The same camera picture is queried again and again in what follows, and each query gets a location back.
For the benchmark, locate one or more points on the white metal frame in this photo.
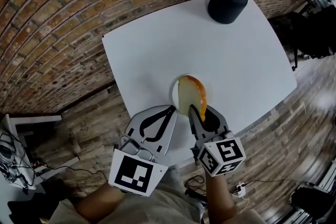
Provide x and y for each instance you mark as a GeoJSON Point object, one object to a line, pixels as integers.
{"type": "Point", "coordinates": [323, 191]}

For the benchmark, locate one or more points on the person's left forearm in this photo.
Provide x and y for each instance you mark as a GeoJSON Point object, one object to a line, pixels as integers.
{"type": "Point", "coordinates": [99, 204]}

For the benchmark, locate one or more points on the white desk with electronics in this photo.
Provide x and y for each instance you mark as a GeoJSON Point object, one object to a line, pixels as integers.
{"type": "Point", "coordinates": [18, 154]}

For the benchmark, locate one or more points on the white plate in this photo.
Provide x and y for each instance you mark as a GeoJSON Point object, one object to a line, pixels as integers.
{"type": "Point", "coordinates": [173, 91]}

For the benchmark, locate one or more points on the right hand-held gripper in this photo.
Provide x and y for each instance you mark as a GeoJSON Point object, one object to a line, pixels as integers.
{"type": "Point", "coordinates": [223, 154]}

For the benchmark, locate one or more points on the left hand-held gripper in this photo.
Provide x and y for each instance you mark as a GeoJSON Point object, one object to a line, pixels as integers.
{"type": "Point", "coordinates": [134, 173]}

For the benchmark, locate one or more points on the person's right forearm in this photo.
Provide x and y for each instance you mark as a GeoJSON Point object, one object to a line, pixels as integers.
{"type": "Point", "coordinates": [220, 196]}

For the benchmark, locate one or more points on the black office chair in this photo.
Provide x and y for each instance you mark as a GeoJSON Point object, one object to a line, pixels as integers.
{"type": "Point", "coordinates": [312, 34]}

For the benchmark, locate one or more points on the person's beige clothing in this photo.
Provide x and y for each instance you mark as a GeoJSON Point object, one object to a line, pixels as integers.
{"type": "Point", "coordinates": [162, 207]}

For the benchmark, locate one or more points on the white power strip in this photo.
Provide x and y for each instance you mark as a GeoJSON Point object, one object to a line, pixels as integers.
{"type": "Point", "coordinates": [241, 189]}

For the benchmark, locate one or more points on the orange-crust bread slice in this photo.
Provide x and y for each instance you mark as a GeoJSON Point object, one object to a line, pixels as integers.
{"type": "Point", "coordinates": [190, 94]}

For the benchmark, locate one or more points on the white square table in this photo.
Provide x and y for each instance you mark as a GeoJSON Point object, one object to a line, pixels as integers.
{"type": "Point", "coordinates": [223, 60]}

